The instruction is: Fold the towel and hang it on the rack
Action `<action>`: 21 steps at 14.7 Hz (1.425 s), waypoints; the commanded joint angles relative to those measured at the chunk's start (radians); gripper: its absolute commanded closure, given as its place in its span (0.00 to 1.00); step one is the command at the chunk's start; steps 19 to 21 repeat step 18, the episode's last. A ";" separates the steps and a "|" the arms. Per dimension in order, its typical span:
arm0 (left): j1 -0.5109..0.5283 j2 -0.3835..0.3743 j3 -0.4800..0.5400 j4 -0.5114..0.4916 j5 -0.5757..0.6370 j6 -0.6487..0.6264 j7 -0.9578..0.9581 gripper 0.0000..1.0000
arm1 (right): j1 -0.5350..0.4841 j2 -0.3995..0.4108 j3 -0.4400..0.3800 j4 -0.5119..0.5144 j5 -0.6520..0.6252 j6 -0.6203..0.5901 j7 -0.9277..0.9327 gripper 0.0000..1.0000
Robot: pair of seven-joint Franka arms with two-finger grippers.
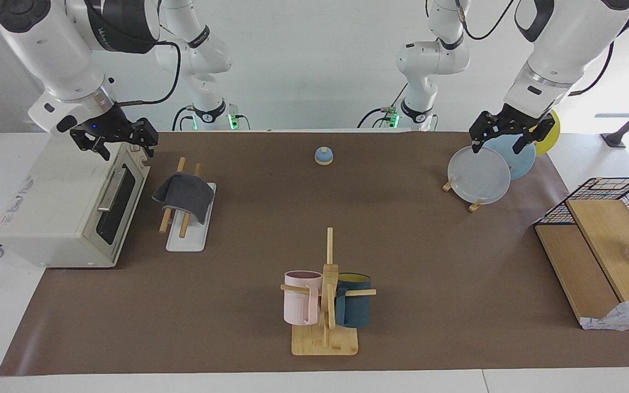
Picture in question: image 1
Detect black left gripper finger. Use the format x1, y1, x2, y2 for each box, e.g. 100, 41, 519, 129
468, 111, 496, 154
512, 122, 543, 156

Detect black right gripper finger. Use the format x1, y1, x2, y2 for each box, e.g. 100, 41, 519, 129
128, 117, 159, 159
70, 126, 112, 162

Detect purple and gray towel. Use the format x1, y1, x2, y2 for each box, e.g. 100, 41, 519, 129
152, 172, 215, 224

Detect wooden plate rack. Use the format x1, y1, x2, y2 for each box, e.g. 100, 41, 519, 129
443, 175, 484, 212

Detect white towel rack wooden bars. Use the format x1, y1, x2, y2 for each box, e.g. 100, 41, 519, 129
159, 157, 217, 253

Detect yellow plate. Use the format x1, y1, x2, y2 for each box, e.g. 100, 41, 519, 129
530, 109, 561, 156

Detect light blue plate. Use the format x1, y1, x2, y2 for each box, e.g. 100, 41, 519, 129
489, 134, 536, 181

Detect gray plate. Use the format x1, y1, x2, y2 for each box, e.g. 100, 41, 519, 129
448, 146, 512, 205

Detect beige toaster oven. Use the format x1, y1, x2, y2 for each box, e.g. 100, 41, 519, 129
0, 134, 150, 269

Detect brown table mat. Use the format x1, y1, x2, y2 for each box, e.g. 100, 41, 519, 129
0, 130, 629, 377

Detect dark teal mug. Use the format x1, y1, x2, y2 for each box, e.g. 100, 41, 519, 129
335, 273, 372, 328

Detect pink mug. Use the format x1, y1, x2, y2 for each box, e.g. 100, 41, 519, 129
284, 271, 323, 326

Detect wooden mug tree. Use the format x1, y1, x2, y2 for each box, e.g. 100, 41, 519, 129
281, 228, 376, 356

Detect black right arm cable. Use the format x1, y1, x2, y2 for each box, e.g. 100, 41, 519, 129
115, 41, 182, 105

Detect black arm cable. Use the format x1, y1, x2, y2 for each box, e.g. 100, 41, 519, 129
115, 41, 182, 105
454, 0, 615, 98

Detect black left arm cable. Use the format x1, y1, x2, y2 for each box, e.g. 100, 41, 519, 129
454, 0, 615, 98

